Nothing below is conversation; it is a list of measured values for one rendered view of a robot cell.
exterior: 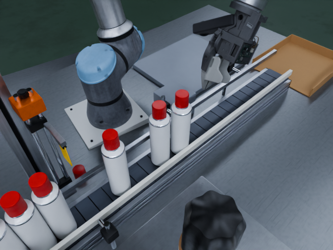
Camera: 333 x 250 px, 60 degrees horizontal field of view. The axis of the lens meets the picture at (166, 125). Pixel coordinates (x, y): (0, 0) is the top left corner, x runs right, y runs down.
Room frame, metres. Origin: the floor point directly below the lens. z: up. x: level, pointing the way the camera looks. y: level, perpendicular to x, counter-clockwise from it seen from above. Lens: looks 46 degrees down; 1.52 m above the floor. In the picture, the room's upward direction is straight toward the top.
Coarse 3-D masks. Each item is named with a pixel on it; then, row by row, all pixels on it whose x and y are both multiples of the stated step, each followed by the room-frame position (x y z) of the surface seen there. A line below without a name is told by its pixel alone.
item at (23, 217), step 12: (12, 192) 0.26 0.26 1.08; (0, 204) 0.24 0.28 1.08; (12, 204) 0.24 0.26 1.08; (24, 204) 0.25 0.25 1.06; (12, 216) 0.23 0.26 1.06; (24, 216) 0.24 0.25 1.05; (36, 216) 0.25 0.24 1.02; (12, 228) 0.23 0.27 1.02; (24, 228) 0.23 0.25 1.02; (36, 228) 0.24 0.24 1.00; (48, 228) 0.26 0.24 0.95; (24, 240) 0.22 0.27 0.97; (36, 240) 0.23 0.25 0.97; (48, 240) 0.24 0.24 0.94
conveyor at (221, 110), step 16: (256, 80) 0.85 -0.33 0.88; (272, 80) 0.85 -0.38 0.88; (240, 96) 0.76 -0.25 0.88; (208, 112) 0.68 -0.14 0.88; (224, 112) 0.68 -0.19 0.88; (192, 128) 0.60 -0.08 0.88; (208, 128) 0.60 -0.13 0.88; (144, 160) 0.48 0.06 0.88; (144, 176) 0.43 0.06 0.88; (160, 176) 0.43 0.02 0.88; (96, 192) 0.38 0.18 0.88; (80, 208) 0.34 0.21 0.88; (96, 208) 0.34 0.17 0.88; (80, 224) 0.30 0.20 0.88; (80, 240) 0.26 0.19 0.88
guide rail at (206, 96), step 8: (264, 56) 0.88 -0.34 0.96; (256, 64) 0.83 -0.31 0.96; (240, 72) 0.78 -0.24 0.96; (232, 80) 0.74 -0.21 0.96; (216, 88) 0.70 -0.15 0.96; (208, 96) 0.66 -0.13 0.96; (192, 104) 0.62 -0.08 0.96; (200, 104) 0.64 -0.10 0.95; (144, 136) 0.50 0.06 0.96; (136, 144) 0.47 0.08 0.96; (128, 152) 0.46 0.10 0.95; (96, 168) 0.40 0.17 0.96; (104, 168) 0.41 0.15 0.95; (80, 176) 0.38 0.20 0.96; (88, 176) 0.38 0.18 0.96; (72, 184) 0.36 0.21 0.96; (80, 184) 0.36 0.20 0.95; (64, 192) 0.34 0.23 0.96
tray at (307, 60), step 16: (272, 48) 1.09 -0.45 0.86; (288, 48) 1.14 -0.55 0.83; (304, 48) 1.14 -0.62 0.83; (320, 48) 1.10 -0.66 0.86; (272, 64) 1.01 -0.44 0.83; (288, 64) 1.01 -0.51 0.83; (304, 64) 1.01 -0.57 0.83; (320, 64) 1.01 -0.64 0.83; (304, 80) 0.91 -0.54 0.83; (320, 80) 0.91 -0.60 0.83
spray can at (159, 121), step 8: (152, 104) 0.49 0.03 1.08; (160, 104) 0.49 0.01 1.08; (152, 112) 0.48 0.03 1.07; (160, 112) 0.47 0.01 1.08; (152, 120) 0.48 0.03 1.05; (160, 120) 0.47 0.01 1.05; (168, 120) 0.48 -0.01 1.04; (152, 128) 0.47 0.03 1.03; (160, 128) 0.46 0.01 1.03; (168, 128) 0.47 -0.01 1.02; (152, 136) 0.47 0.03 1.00; (160, 136) 0.46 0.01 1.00; (168, 136) 0.47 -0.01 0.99; (152, 144) 0.47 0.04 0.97; (160, 144) 0.46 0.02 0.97; (168, 144) 0.47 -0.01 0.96; (152, 152) 0.47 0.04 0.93; (160, 152) 0.46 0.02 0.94; (168, 152) 0.47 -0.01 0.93; (152, 160) 0.47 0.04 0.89; (160, 160) 0.46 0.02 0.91
